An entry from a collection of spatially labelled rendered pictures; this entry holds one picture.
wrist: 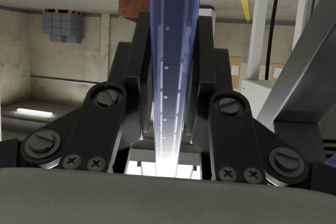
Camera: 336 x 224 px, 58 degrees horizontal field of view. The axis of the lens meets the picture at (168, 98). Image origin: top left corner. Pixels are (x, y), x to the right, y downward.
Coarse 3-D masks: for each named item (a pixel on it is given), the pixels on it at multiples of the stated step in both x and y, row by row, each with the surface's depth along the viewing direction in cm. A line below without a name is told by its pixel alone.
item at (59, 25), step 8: (48, 16) 992; (56, 16) 984; (64, 16) 976; (72, 16) 983; (80, 16) 1029; (48, 24) 996; (56, 24) 989; (64, 24) 980; (72, 24) 988; (80, 24) 1033; (48, 32) 1001; (56, 32) 992; (64, 32) 985; (72, 32) 993; (80, 32) 1037; (56, 40) 997; (64, 40) 1014; (72, 40) 1020; (80, 40) 1043
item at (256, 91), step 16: (256, 0) 92; (304, 0) 65; (256, 16) 92; (272, 16) 100; (304, 16) 66; (256, 32) 93; (272, 32) 101; (256, 48) 93; (256, 64) 94; (256, 80) 95; (272, 80) 98; (256, 96) 86; (256, 112) 86
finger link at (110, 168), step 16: (96, 96) 9; (112, 96) 9; (80, 112) 8; (96, 112) 8; (112, 112) 8; (80, 128) 8; (96, 128) 8; (112, 128) 8; (80, 144) 8; (96, 144) 8; (112, 144) 8; (64, 160) 7; (80, 160) 7; (96, 160) 7; (112, 160) 8; (128, 160) 10
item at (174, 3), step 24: (168, 0) 8; (192, 0) 8; (168, 24) 9; (192, 24) 9; (168, 48) 10; (192, 48) 10; (168, 72) 11; (168, 96) 12; (168, 120) 14; (168, 144) 16; (168, 168) 19
